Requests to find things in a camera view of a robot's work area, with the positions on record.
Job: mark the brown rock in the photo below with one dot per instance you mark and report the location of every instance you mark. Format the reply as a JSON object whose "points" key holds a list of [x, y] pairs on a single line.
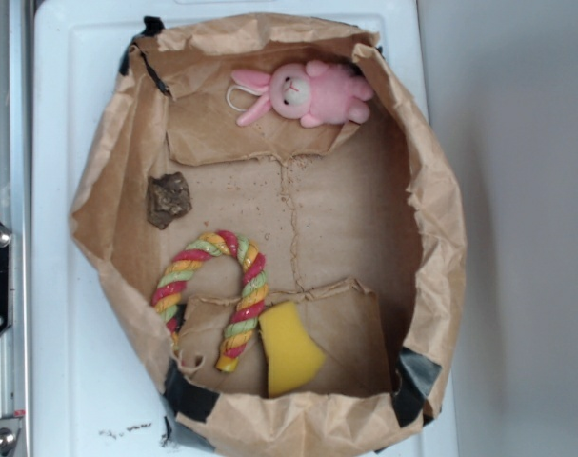
{"points": [[168, 198]]}

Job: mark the yellow sponge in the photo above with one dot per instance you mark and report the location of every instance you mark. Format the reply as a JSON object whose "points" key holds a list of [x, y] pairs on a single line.
{"points": [[293, 357]]}

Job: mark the colourful twisted rope toy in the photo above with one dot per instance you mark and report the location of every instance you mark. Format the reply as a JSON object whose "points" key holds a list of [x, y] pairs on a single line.
{"points": [[255, 289]]}

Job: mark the brown paper bag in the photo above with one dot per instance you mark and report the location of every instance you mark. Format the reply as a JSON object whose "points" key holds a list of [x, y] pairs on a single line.
{"points": [[362, 227]]}

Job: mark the pink plush bunny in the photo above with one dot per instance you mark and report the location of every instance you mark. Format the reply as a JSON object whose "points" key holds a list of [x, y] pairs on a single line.
{"points": [[315, 93]]}

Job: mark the white plastic tray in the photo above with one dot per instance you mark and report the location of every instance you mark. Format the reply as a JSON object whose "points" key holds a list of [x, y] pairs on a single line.
{"points": [[91, 396]]}

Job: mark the aluminium frame rail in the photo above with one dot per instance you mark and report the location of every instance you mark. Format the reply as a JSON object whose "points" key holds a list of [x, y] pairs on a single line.
{"points": [[16, 34]]}

